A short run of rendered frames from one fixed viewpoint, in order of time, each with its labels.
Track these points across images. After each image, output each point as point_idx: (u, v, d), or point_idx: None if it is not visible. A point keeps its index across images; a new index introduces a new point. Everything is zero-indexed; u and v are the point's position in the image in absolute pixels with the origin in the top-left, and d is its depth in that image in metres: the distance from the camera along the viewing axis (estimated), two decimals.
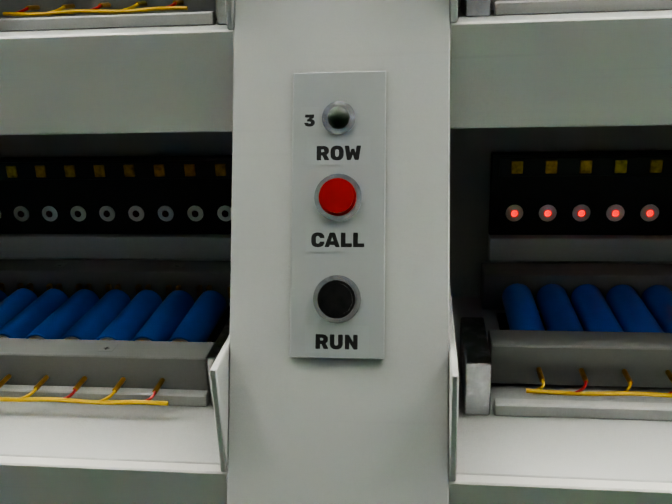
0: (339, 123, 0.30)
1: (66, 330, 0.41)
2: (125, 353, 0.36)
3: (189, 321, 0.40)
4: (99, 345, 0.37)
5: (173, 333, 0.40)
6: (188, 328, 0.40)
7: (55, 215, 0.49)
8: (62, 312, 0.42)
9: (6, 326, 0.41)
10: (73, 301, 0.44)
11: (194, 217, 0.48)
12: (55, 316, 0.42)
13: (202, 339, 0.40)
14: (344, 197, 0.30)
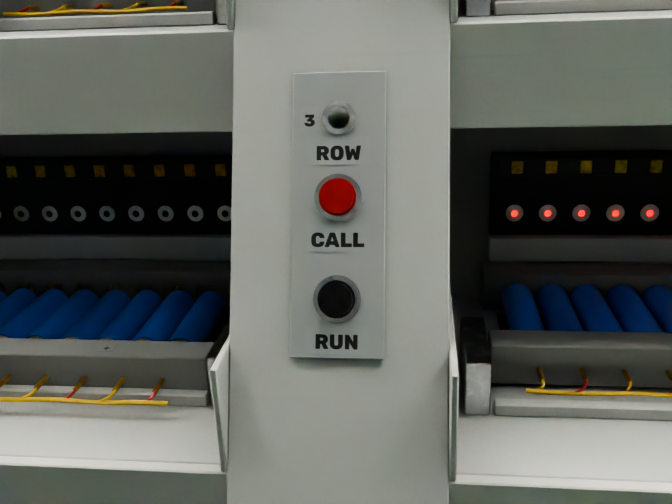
0: (339, 123, 0.30)
1: (66, 330, 0.41)
2: (125, 353, 0.36)
3: (189, 321, 0.40)
4: (99, 345, 0.37)
5: (173, 333, 0.40)
6: (188, 328, 0.40)
7: (55, 215, 0.49)
8: (62, 312, 0.42)
9: (6, 326, 0.41)
10: (73, 301, 0.44)
11: (194, 217, 0.48)
12: (55, 316, 0.42)
13: (202, 339, 0.40)
14: (344, 197, 0.30)
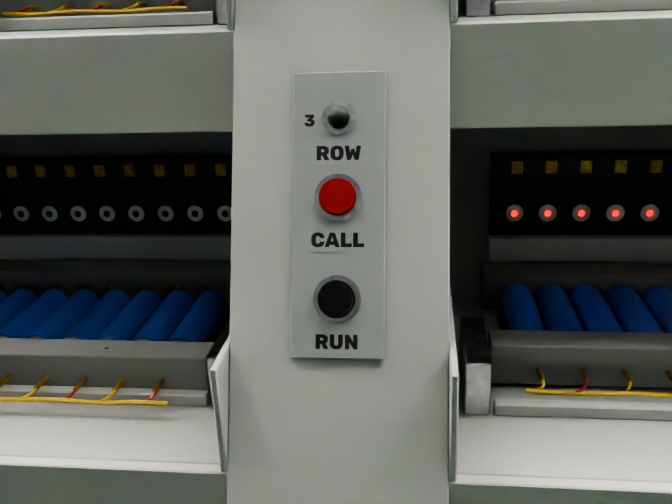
0: (339, 123, 0.30)
1: (66, 330, 0.41)
2: (125, 353, 0.36)
3: (189, 321, 0.40)
4: (99, 345, 0.37)
5: (173, 333, 0.40)
6: (188, 328, 0.40)
7: (55, 215, 0.49)
8: (62, 312, 0.42)
9: (6, 326, 0.41)
10: (73, 301, 0.44)
11: (194, 217, 0.48)
12: (55, 316, 0.42)
13: (202, 339, 0.40)
14: (344, 197, 0.30)
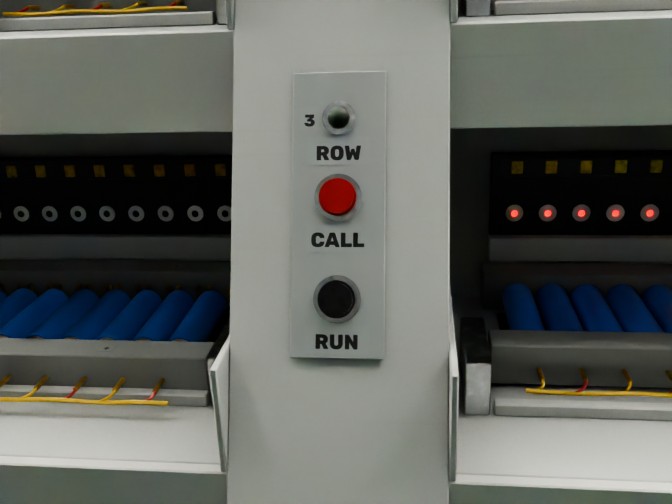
0: (339, 123, 0.30)
1: (66, 330, 0.41)
2: (125, 353, 0.36)
3: (189, 321, 0.40)
4: (99, 345, 0.37)
5: (173, 333, 0.40)
6: (188, 328, 0.40)
7: (55, 215, 0.49)
8: (62, 312, 0.42)
9: (6, 326, 0.41)
10: (73, 301, 0.44)
11: (194, 217, 0.48)
12: (55, 316, 0.42)
13: (202, 339, 0.40)
14: (344, 197, 0.30)
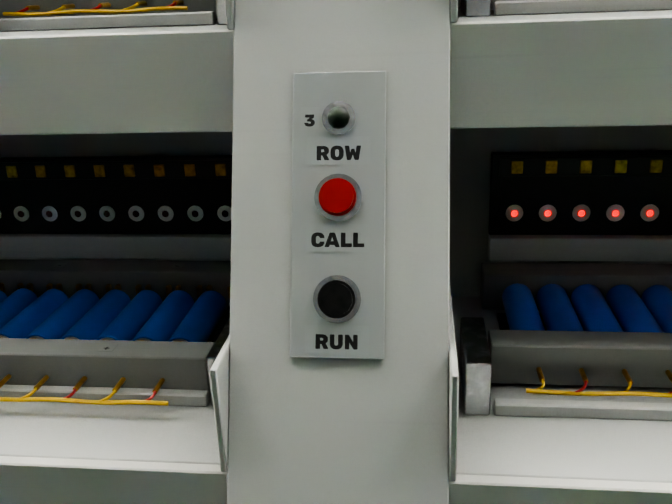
0: (339, 123, 0.30)
1: (66, 330, 0.41)
2: (125, 353, 0.36)
3: (189, 321, 0.40)
4: (99, 345, 0.37)
5: (173, 333, 0.40)
6: (188, 328, 0.40)
7: (55, 215, 0.49)
8: (62, 312, 0.42)
9: (6, 326, 0.41)
10: (73, 301, 0.44)
11: (194, 217, 0.48)
12: (55, 316, 0.42)
13: (202, 339, 0.40)
14: (344, 197, 0.30)
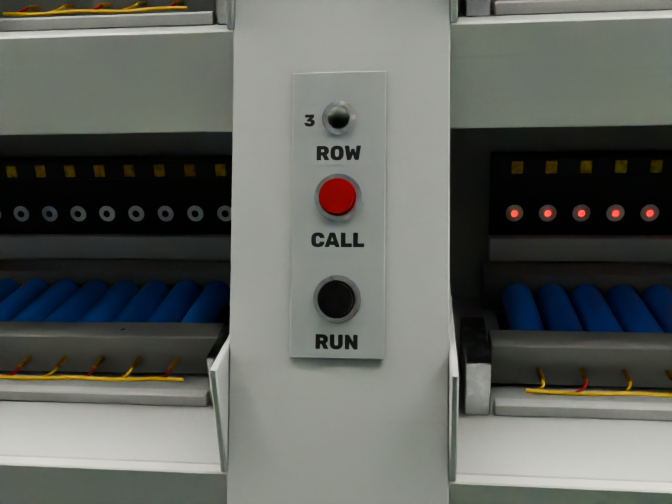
0: (339, 123, 0.30)
1: (78, 318, 0.43)
2: (141, 333, 0.38)
3: (197, 309, 0.42)
4: (115, 327, 0.39)
5: (181, 320, 0.41)
6: (196, 315, 0.41)
7: (55, 215, 0.49)
8: (74, 301, 0.44)
9: (20, 314, 0.42)
10: (84, 290, 0.45)
11: (194, 217, 0.48)
12: (67, 304, 0.43)
13: None
14: (344, 197, 0.30)
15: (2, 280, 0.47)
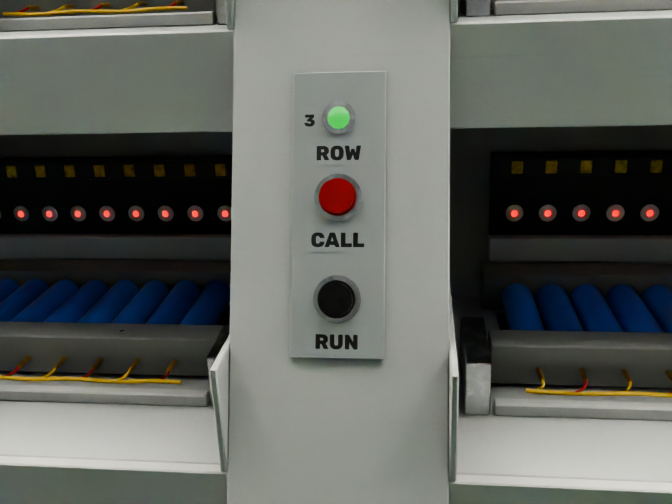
0: (339, 123, 0.30)
1: (78, 318, 0.43)
2: (139, 335, 0.38)
3: (197, 309, 0.42)
4: (114, 328, 0.39)
5: (182, 320, 0.41)
6: (196, 316, 0.41)
7: (55, 215, 0.49)
8: (74, 301, 0.44)
9: (21, 314, 0.42)
10: (84, 290, 0.45)
11: (194, 217, 0.48)
12: (67, 305, 0.43)
13: None
14: (344, 197, 0.30)
15: (2, 280, 0.47)
